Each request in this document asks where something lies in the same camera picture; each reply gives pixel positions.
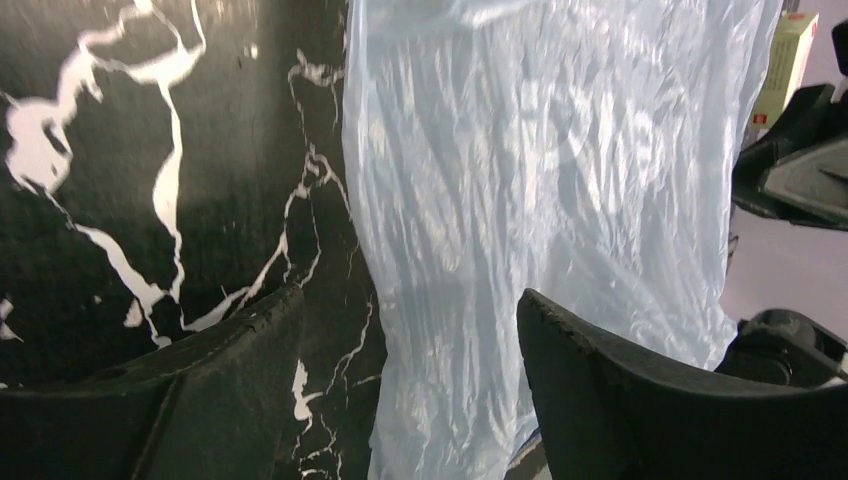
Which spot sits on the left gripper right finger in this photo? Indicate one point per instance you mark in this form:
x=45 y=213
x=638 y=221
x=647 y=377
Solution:
x=609 y=408

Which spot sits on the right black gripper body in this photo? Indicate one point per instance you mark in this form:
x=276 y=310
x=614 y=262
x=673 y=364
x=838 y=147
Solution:
x=797 y=171

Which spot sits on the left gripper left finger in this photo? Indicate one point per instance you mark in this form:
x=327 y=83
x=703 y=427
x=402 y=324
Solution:
x=216 y=405

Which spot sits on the light blue plastic bag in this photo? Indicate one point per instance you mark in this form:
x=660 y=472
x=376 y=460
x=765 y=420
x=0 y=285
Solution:
x=579 y=148

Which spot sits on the small cream cardboard box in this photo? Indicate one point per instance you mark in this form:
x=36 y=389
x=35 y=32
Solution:
x=791 y=45

